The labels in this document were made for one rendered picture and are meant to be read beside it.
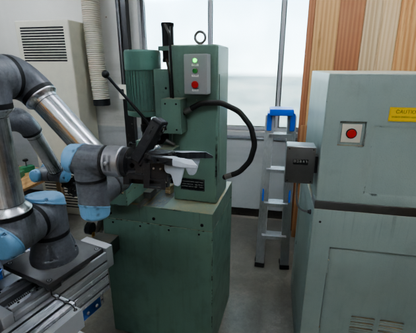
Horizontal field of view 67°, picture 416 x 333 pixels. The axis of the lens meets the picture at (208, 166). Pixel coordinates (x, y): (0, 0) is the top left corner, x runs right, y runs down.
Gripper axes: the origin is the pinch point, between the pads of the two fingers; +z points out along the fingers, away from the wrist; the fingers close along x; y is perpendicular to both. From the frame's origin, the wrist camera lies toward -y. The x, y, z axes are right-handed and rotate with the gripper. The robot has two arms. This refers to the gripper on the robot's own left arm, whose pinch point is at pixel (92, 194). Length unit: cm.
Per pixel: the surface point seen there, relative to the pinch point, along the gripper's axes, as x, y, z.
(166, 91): 11, -81, 16
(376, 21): -128, -172, 91
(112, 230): 26.0, -9.5, 27.7
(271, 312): -11, 6, 129
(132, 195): 31, -37, 30
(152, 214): 26, -31, 42
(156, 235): 26, -22, 48
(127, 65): 11, -82, -6
